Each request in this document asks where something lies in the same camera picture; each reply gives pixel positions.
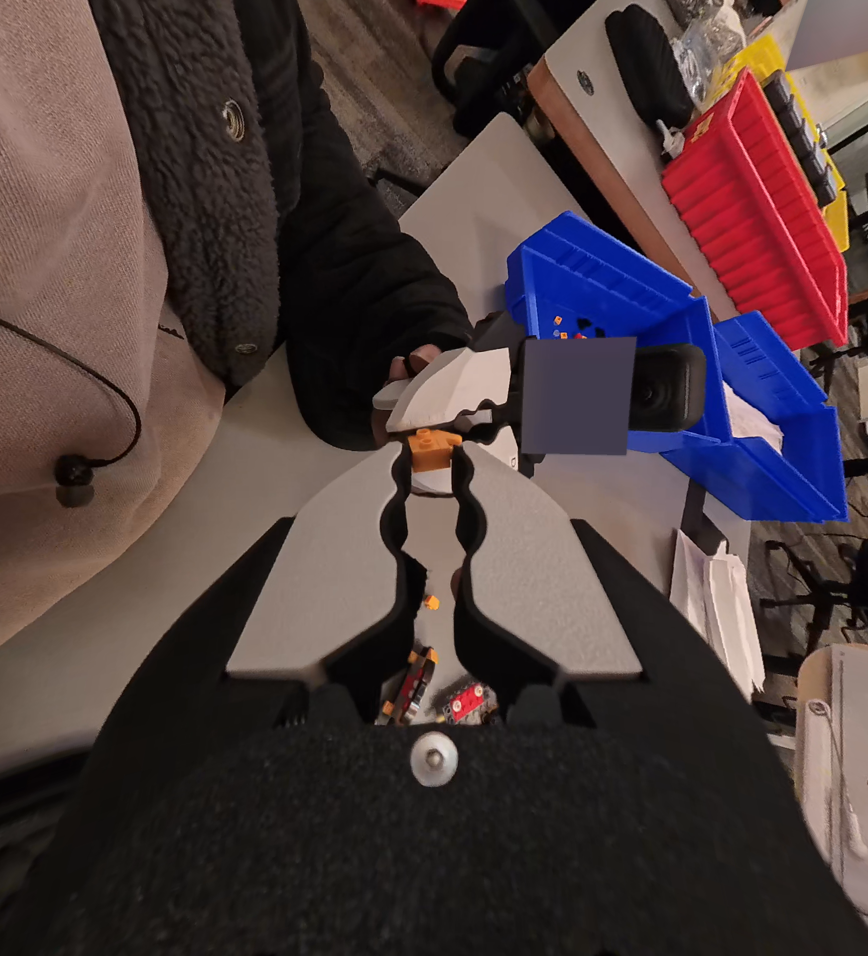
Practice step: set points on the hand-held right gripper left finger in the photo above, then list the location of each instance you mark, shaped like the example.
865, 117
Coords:
322, 582

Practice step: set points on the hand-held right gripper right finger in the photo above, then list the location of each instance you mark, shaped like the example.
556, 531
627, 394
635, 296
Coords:
546, 582

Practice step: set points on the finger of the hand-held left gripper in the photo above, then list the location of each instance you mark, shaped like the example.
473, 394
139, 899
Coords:
456, 381
497, 450

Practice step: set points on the loose lego pieces pile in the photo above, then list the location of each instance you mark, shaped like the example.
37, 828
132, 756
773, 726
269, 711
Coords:
576, 328

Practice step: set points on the black red orange lego subassembly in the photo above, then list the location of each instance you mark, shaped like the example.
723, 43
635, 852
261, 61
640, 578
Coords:
408, 687

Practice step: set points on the orange lego car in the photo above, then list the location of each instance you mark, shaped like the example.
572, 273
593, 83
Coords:
469, 702

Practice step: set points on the person's left hand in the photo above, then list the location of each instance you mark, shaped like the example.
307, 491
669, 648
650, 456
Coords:
415, 362

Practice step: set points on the blue plastic bin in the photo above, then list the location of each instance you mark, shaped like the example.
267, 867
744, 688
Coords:
590, 276
785, 418

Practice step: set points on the red plastic bin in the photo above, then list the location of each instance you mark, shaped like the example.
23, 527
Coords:
762, 224

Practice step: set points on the black swivel chair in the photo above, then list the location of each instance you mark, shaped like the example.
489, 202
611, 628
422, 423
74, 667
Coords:
837, 590

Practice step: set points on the row of black boxes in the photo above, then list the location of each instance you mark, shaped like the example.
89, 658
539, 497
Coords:
800, 134

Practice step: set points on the black high-back chair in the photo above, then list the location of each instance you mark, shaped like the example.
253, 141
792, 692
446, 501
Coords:
486, 67

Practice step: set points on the black foam pad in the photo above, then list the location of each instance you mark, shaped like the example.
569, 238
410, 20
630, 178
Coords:
650, 67

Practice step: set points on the dark grey fleece jacket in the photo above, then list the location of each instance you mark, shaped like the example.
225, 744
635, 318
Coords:
187, 187

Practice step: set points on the clear bag of metal parts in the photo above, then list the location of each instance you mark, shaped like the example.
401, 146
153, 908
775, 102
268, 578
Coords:
706, 45

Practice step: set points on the large yellow plastic bin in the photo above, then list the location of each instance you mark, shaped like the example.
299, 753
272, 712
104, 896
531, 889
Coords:
766, 56

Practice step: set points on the white instruction booklet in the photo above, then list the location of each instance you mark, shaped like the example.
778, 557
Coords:
859, 747

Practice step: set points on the beige sweatshirt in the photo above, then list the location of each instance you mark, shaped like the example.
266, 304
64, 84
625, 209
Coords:
45, 299

